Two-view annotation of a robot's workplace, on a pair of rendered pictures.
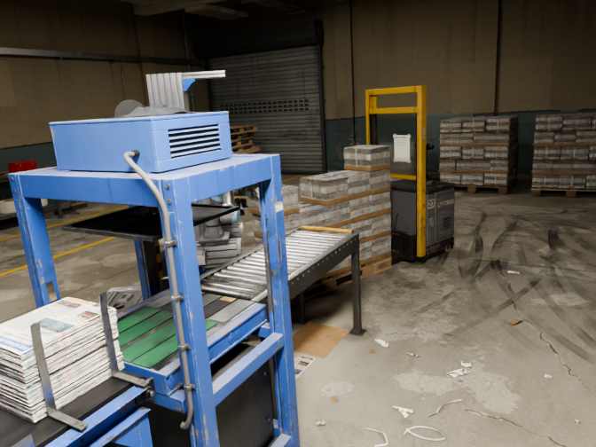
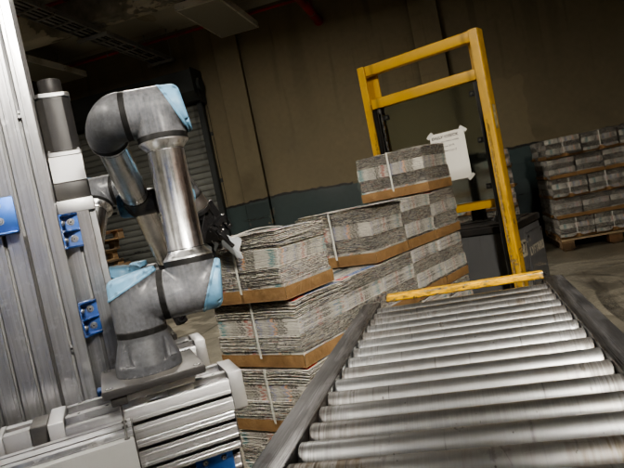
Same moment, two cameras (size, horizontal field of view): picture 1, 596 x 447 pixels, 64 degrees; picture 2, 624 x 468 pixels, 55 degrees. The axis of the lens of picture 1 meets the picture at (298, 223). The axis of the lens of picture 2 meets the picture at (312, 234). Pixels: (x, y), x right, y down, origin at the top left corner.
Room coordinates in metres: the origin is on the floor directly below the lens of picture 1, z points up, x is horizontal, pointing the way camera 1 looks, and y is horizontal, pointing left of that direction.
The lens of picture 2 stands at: (2.05, 0.60, 1.12)
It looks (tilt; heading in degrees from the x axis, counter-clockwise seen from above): 3 degrees down; 344
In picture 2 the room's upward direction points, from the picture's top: 11 degrees counter-clockwise
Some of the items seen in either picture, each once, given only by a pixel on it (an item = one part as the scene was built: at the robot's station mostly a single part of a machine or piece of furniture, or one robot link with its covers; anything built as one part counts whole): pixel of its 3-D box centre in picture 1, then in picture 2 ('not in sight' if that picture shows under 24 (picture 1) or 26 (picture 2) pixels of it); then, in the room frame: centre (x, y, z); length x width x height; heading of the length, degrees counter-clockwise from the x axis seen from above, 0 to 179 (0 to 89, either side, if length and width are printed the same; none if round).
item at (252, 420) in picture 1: (179, 397); not in sight; (2.09, 0.64, 0.38); 0.94 x 0.69 x 0.63; 60
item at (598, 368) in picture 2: (275, 262); (463, 392); (2.90, 0.16, 0.77); 0.47 x 0.05 x 0.05; 60
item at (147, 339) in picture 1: (169, 330); not in sight; (2.08, 0.64, 0.75); 0.70 x 0.65 x 0.10; 150
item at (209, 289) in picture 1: (225, 293); not in sight; (2.46, 0.42, 0.77); 0.47 x 0.05 x 0.05; 60
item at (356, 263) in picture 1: (356, 291); not in sight; (3.39, -0.41, 0.34); 0.06 x 0.06 x 0.68; 60
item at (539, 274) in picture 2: (326, 229); (461, 286); (3.53, -0.22, 0.81); 0.43 x 0.03 x 0.02; 60
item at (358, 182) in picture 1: (346, 184); (383, 226); (4.65, -0.50, 0.95); 0.38 x 0.29 x 0.23; 36
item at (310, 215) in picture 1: (316, 245); (360, 364); (4.40, -0.16, 0.42); 1.17 x 0.39 x 0.83; 128
